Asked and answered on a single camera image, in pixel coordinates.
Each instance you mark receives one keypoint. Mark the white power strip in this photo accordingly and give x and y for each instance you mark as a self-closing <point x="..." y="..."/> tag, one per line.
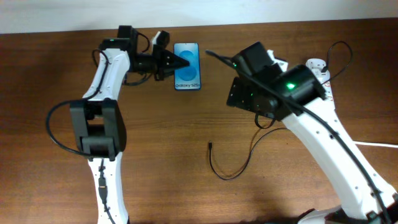
<point x="326" y="84"/>

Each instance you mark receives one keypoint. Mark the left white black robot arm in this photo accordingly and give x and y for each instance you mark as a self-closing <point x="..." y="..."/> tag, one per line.
<point x="100" y="132"/>

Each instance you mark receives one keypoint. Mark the blue Galaxy smartphone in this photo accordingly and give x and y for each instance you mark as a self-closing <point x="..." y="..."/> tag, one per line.
<point x="188" y="78"/>

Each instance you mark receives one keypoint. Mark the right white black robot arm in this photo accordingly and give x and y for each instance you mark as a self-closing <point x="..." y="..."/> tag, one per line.
<point x="298" y="99"/>

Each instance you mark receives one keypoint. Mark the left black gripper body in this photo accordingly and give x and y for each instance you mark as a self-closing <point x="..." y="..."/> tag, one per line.
<point x="152" y="63"/>

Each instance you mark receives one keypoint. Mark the white charger plug adapter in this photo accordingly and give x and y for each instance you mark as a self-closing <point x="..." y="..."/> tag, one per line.
<point x="321" y="76"/>

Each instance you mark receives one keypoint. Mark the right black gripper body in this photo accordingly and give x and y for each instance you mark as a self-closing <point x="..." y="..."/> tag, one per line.
<point x="252" y="98"/>

